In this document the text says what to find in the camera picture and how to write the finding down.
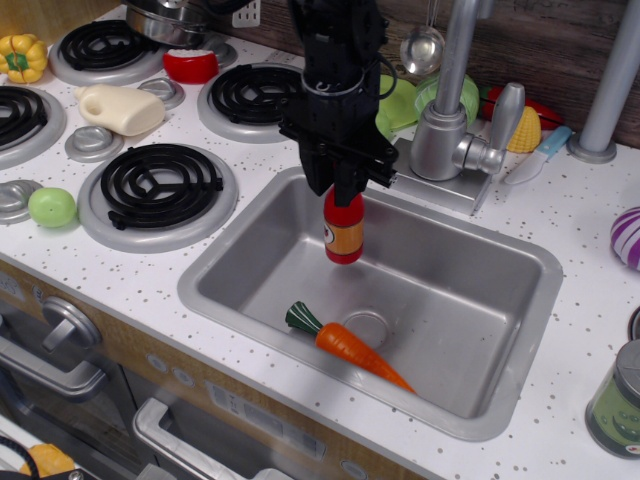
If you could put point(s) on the green toy plate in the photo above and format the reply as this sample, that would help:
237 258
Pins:
396 111

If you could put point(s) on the purple striped toy onion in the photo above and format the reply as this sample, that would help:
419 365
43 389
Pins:
624 237

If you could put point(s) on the silver hanging ladle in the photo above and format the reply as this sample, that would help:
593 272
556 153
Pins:
422 49

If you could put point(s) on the grey lower door handle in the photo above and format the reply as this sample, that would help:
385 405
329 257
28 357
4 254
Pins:
196 445

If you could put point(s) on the grey stove knob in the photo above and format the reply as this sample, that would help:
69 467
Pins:
90 144
168 91
225 53
15 196

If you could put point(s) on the grey oven dial knob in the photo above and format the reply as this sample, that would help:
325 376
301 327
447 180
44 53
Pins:
69 325

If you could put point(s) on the green toy lettuce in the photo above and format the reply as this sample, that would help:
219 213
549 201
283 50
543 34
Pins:
426 92

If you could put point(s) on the red toy ketchup bottle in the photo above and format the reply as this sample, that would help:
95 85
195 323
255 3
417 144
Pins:
343 229

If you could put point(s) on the front right stove burner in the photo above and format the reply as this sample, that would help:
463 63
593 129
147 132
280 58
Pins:
157 198

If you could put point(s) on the orange toy carrot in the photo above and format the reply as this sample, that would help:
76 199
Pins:
340 342

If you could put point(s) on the red toy chili pepper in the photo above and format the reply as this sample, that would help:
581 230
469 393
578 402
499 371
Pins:
488 96

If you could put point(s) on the stove burner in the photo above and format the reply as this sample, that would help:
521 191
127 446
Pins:
32 121
241 104
105 52
157 198

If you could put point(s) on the grey oven door handle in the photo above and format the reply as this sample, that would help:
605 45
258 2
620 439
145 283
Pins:
80 384

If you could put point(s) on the grey vertical support post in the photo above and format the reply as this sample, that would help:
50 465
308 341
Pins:
595 144

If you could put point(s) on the grey plastic sink basin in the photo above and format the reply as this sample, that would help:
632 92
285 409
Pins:
457 310

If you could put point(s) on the back left stove burner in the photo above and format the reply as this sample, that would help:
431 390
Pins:
105 52

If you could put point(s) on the blue handled toy knife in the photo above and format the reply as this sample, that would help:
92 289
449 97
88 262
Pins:
534 163

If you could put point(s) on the grey stove knob middle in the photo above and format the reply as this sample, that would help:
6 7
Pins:
90 144

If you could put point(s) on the grey stove knob upper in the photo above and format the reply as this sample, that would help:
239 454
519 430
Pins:
168 91

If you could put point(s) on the silver toy faucet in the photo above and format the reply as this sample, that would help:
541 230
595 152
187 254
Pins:
444 164

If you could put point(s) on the green toy apple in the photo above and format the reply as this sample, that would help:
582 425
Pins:
52 207

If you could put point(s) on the cream toy milk jug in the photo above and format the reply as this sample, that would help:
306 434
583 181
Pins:
123 110

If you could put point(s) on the front left stove burner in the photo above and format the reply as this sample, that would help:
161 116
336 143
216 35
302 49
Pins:
32 121

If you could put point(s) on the grey stove knob front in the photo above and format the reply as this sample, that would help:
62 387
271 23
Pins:
15 196

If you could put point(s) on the green labelled toy can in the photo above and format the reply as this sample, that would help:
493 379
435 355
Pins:
612 415

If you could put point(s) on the yellow toy corn cob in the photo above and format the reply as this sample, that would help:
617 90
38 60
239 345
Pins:
528 133

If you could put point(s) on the grey stove knob back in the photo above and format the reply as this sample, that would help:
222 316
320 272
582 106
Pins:
225 53

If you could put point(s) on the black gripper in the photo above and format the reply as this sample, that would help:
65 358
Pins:
338 140

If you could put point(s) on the back right stove burner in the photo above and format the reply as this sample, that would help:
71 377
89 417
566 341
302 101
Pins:
241 104

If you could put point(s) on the yellow toy below counter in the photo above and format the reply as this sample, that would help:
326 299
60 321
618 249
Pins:
50 460

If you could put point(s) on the yellow toy bell pepper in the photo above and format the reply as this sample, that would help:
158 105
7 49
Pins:
24 58

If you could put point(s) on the hanging grey slotted spatula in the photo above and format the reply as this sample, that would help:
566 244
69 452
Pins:
248 16

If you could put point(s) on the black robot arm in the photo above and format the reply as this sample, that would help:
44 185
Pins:
341 40

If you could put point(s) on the stainless steel toy pot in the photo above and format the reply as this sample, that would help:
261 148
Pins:
175 23

